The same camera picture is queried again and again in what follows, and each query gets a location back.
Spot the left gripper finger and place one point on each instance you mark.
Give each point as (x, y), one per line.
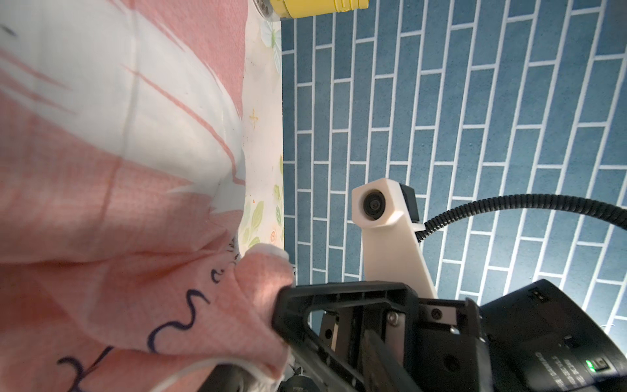
(237, 378)

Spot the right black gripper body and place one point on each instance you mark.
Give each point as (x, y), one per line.
(382, 336)

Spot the salmon pink feather pillow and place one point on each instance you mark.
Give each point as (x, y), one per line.
(122, 190)

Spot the floral table mat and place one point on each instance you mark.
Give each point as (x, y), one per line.
(263, 138)

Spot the yellow pen holder cup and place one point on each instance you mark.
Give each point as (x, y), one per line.
(276, 10)

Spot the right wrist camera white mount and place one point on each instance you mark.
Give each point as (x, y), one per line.
(387, 214)

